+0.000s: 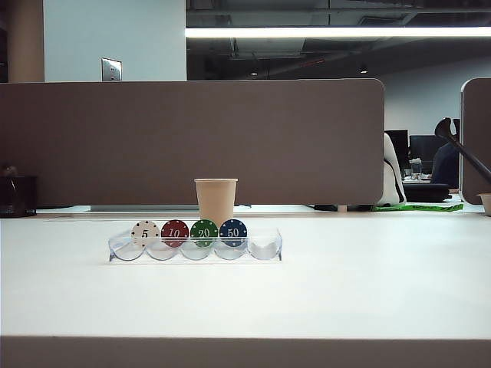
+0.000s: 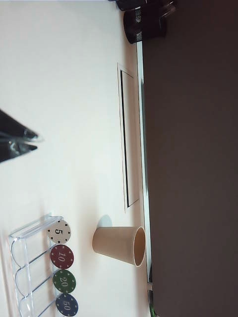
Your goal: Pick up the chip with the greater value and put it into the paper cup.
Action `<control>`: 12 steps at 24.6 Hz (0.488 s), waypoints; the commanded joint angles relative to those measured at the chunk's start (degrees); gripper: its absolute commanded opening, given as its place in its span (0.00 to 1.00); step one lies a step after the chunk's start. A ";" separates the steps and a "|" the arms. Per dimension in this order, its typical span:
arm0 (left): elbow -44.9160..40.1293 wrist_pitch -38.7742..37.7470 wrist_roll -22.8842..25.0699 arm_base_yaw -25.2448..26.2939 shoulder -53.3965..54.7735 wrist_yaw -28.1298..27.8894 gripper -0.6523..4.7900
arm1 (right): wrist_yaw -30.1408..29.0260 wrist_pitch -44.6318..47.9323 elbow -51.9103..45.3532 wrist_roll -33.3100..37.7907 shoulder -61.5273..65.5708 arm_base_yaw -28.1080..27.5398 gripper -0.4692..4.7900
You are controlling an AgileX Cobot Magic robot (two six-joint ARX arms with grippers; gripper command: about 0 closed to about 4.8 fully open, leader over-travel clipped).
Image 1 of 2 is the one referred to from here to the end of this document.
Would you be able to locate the blue poker chip 50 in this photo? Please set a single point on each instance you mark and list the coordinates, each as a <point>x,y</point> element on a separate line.
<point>233,232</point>

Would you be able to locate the beige paper cup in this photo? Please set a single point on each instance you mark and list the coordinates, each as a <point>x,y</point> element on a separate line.
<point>216,199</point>

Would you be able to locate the green poker chip 20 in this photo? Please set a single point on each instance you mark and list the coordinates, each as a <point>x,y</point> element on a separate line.
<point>204,232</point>

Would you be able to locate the clear plastic chip tray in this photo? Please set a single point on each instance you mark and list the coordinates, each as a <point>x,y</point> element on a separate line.
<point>264,251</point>

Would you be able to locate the red poker chip 10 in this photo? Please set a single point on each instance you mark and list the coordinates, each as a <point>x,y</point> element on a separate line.
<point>174,232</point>

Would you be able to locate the white poker chip 5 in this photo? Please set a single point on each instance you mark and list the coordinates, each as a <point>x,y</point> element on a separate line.
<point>145,234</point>

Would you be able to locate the brown fabric desk partition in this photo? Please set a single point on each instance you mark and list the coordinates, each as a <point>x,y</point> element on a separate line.
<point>477,115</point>
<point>153,134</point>

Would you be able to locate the white chair back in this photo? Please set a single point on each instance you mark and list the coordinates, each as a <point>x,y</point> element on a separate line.
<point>393,180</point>

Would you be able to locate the black computer monitor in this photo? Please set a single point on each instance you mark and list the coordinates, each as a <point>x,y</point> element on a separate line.
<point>399,145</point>
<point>422,145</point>

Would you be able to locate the long ceiling light strip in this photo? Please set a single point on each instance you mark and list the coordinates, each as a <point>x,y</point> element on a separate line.
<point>307,31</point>

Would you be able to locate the brown foreground panel edge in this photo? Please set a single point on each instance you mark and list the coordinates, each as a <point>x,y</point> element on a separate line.
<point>245,352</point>

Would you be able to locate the green tape strip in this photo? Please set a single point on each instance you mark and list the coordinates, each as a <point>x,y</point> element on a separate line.
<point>422,207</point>

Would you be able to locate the seated person in blue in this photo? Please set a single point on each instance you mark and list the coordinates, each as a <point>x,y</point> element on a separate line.
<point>445,161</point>

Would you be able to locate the black rod with scoop head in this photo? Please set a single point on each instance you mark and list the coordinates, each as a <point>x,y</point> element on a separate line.
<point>445,128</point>

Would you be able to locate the small beige paper bowl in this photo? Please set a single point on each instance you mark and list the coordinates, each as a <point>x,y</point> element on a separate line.
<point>486,203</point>

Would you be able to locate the metal wall switch plate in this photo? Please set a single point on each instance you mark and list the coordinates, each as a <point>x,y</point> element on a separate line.
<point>111,69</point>

